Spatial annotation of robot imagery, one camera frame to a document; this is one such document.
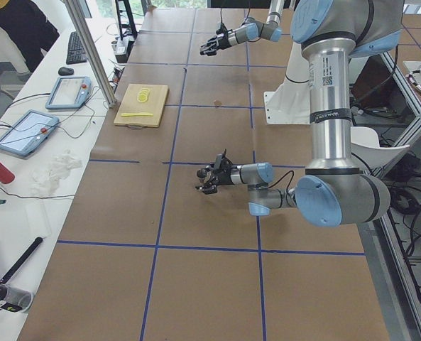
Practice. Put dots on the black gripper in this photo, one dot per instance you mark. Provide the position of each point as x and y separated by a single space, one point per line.
224 41
223 177

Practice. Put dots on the steel jigger measuring cup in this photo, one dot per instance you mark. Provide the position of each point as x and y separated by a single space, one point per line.
202 179

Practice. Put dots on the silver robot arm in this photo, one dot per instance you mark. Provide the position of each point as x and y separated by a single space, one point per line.
249 31
333 191

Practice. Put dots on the bamboo cutting board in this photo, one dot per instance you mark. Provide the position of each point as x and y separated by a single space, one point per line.
155 104

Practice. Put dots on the yellow plastic knife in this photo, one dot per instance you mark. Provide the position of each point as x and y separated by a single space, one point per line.
137 114

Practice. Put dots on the black keyboard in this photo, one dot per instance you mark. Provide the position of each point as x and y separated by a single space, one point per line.
75 50

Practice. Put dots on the far teach pendant tablet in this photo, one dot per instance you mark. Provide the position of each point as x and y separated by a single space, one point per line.
69 92

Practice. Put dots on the teach pendant tablet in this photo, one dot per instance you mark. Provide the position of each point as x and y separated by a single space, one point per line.
28 133
69 92

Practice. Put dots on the black computer mouse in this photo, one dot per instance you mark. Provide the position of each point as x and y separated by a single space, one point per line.
65 71

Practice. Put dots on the white plastic chair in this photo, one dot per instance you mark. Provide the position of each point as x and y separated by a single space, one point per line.
365 144

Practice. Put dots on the crumpled white tissue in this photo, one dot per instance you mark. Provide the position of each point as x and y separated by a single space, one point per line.
46 179

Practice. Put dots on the person in yellow shirt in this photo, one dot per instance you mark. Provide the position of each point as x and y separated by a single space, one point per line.
29 28

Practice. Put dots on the near teach pendant tablet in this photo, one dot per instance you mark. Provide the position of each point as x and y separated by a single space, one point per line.
28 133

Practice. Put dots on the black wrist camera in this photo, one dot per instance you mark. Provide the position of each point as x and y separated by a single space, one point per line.
221 161
222 29

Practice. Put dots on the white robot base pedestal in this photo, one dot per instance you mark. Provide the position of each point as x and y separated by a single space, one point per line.
290 103

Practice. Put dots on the aluminium frame post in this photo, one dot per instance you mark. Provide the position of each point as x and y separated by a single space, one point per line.
79 21

